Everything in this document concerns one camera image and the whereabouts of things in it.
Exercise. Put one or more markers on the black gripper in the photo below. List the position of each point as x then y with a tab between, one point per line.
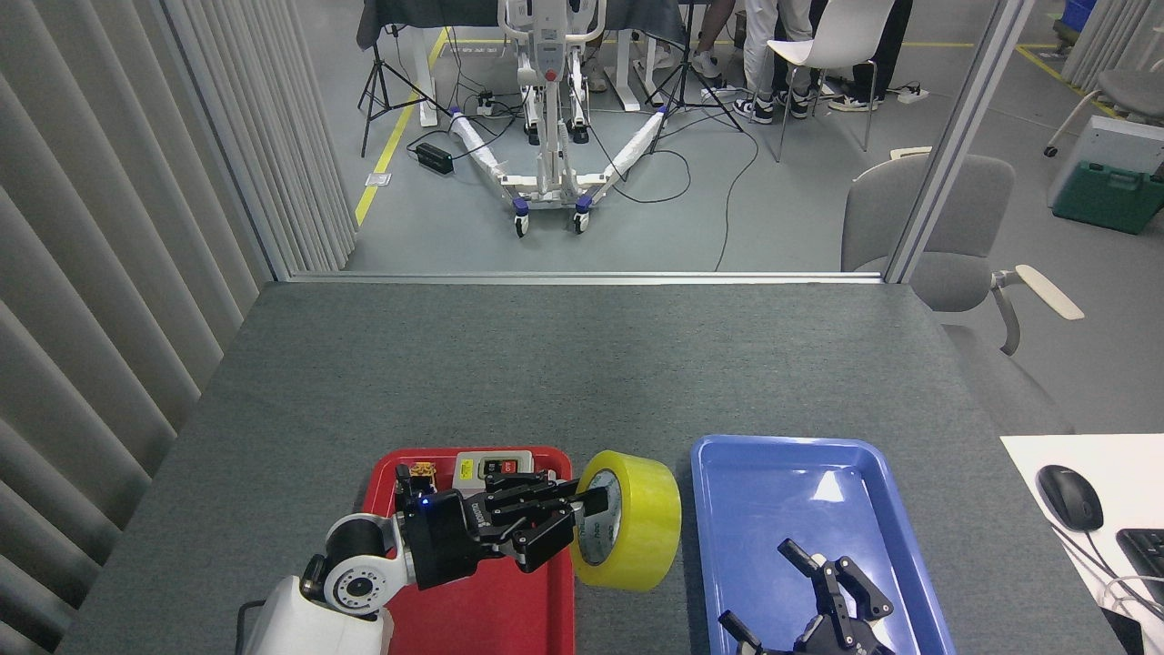
441	541
837	644

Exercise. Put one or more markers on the yellow tape roll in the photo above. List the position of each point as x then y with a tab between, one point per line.
650	518

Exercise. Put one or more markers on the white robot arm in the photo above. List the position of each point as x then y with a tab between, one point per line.
309	628

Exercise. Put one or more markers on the red plastic tray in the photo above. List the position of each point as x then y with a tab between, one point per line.
491	619

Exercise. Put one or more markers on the blue plastic tray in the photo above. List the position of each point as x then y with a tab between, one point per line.
755	509

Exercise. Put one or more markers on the black orange push button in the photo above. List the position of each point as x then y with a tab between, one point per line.
423	471

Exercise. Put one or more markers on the black computer mouse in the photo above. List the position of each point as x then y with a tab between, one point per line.
1069	498

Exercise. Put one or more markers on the black keyboard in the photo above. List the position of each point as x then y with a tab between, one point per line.
1146	559

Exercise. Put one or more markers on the white side desk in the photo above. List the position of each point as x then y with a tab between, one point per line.
1128	473

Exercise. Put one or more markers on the black power adapter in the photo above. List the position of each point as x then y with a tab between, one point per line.
435	158

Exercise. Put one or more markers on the white stand on wheels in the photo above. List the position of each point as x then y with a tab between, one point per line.
550	136

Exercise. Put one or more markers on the white power strip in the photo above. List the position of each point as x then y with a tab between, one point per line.
486	105
912	94

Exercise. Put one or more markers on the grey armchair with wooden armrest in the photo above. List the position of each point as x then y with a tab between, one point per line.
946	209

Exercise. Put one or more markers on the black tripod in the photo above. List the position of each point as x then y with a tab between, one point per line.
684	82
376	77

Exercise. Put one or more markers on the person with bare leg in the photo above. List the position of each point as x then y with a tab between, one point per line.
707	62

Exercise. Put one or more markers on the person in grey trousers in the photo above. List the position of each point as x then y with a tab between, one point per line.
757	64

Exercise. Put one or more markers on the grey pleated curtain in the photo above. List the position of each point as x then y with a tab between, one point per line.
1109	36
91	273

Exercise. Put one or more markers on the green plastic case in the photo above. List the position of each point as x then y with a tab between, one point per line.
1105	200

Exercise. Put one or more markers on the person in black trousers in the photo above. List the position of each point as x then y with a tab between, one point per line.
887	55

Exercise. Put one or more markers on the white plastic chair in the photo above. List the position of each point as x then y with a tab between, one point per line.
841	36

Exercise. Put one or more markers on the grey office chair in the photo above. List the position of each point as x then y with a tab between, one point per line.
1132	91

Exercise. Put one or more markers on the blue bin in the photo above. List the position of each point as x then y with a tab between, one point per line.
1079	14

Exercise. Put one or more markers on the grey switch box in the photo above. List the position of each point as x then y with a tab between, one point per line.
491	459

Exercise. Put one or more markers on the silver table rail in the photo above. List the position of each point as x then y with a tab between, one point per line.
582	277

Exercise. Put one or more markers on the silver post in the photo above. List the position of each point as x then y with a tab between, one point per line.
955	136

